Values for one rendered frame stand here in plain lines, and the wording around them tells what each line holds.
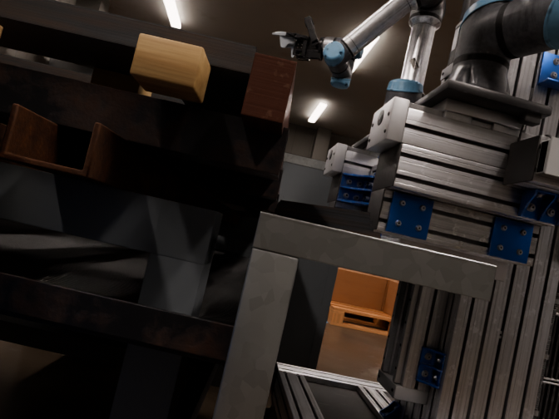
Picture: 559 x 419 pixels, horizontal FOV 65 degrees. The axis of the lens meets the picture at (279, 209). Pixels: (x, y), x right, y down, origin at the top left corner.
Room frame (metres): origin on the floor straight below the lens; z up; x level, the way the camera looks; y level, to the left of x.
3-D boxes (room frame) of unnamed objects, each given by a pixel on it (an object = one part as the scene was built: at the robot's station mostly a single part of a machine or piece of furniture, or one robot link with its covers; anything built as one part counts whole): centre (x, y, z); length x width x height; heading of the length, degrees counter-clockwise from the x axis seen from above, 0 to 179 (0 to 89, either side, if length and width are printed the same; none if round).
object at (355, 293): (4.60, -1.26, 0.24); 1.35 x 0.93 x 0.49; 101
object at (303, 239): (1.01, -0.09, 0.67); 1.30 x 0.20 x 0.03; 0
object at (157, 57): (0.41, 0.13, 0.79); 0.06 x 0.05 x 0.04; 90
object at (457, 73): (0.96, -0.37, 1.09); 0.15 x 0.15 x 0.10
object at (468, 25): (0.95, -0.37, 1.20); 0.13 x 0.12 x 0.14; 31
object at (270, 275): (1.01, -0.01, 0.48); 1.30 x 0.04 x 0.35; 0
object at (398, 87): (1.46, -0.32, 1.20); 0.13 x 0.12 x 0.14; 159
